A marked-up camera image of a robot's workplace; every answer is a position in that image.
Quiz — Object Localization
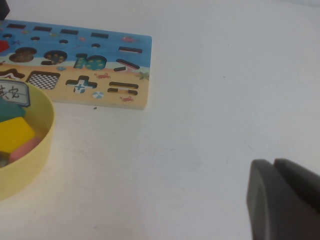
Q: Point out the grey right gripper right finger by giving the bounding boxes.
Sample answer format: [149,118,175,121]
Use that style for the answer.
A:
[272,158,320,200]

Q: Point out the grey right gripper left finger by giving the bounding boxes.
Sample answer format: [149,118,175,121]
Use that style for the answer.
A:
[246,158,320,240]

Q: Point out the paper label on yellow bowl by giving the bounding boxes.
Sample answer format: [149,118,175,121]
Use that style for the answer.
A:
[0,79,31,108]

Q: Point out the colourful wooden number puzzle board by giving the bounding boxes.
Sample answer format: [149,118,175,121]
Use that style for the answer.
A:
[0,19,153,111]

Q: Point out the pink wooden trapezoid piece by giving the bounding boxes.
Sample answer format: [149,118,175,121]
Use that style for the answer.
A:
[8,136,43,162]

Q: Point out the yellow wooden pentagon piece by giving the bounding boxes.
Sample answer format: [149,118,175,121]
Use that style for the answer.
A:
[0,117,37,153]

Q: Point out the teal wooden shape piece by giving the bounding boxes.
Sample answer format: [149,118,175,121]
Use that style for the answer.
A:
[0,97,26,123]

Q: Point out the yellow plastic bowl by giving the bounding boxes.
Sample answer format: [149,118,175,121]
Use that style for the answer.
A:
[0,79,55,201]

